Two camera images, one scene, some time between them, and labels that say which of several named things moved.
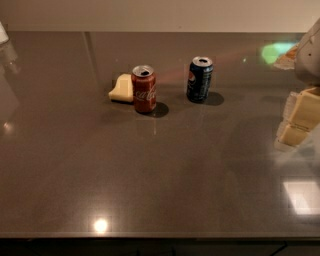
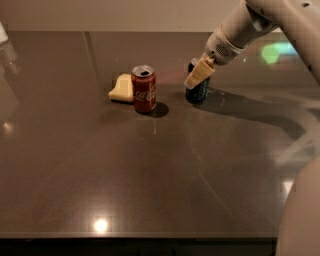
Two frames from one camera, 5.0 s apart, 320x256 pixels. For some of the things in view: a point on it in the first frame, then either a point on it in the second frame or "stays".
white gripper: x=310 y=60 to x=220 y=50
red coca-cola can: x=144 y=84 stays
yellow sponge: x=124 y=90 stays
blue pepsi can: x=199 y=79 stays
